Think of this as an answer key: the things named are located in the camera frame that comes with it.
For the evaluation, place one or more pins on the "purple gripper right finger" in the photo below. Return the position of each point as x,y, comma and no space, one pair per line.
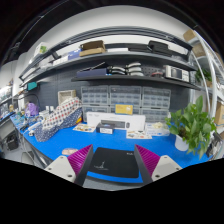
153,167

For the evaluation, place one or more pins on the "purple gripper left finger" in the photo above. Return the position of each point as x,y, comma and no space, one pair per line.
73,168

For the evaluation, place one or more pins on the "black mouse pad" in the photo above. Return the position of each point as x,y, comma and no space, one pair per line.
114,163

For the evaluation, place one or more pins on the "round coaster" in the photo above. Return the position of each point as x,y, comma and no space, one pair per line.
69,151

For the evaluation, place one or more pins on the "blue desk mat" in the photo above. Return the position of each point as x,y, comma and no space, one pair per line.
69,138

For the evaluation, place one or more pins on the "clear plastic container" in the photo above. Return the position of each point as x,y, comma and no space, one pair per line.
157,129

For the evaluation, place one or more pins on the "sticker sheet right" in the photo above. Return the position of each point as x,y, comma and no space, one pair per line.
137,135

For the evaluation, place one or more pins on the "sticker sheet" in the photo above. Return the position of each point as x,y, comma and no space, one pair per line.
137,135
84,128

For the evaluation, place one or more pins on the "sticker sheet left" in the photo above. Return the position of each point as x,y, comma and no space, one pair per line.
84,128

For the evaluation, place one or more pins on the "small black box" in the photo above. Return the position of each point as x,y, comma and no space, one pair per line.
105,128

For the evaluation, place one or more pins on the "white keyboard box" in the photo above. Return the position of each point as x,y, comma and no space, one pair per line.
122,122

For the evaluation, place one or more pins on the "patterned fabric bag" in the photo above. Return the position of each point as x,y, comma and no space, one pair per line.
65,115

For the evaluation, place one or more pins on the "green potted plant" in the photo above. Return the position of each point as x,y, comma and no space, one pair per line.
193,126

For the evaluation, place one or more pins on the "grey drawer organizer cabinets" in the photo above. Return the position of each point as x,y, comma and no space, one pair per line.
154,103

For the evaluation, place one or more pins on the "yellow box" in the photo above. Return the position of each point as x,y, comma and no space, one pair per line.
124,109

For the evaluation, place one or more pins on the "purple object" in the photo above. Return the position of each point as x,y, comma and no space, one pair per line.
31,109

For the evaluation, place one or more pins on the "white oscilloscope device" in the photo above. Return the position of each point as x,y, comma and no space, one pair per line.
176,73

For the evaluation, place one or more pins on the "dark blue flat box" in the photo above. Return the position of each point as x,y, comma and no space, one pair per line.
92,73

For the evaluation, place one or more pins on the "black case on shelf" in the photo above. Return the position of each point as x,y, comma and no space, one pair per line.
159,48

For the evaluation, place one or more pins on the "cardboard box on shelf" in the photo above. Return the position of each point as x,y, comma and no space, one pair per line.
93,47

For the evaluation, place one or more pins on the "grey wall shelf unit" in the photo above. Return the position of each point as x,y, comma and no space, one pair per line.
44,64

